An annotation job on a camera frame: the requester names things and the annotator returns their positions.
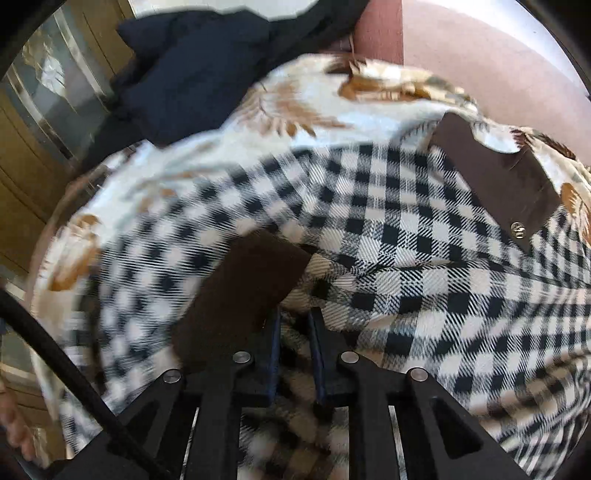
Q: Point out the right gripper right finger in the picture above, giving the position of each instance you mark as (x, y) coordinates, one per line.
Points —
(401, 425)

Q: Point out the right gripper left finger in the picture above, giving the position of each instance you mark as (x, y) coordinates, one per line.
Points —
(189, 423)

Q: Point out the black white checkered shirt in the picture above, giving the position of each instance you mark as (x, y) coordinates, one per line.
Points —
(464, 250)

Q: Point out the person left hand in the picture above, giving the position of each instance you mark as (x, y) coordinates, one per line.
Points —
(18, 433)

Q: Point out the leaf pattern cream blanket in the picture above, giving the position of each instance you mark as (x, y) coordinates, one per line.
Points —
(315, 101)

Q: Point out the dark navy garment pile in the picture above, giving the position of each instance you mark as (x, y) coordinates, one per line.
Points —
(190, 69)

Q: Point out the wooden glass cabinet door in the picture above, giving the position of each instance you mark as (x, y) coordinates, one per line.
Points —
(57, 60)

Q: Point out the pink long bolster pillow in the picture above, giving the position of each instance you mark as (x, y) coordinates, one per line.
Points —
(496, 50)

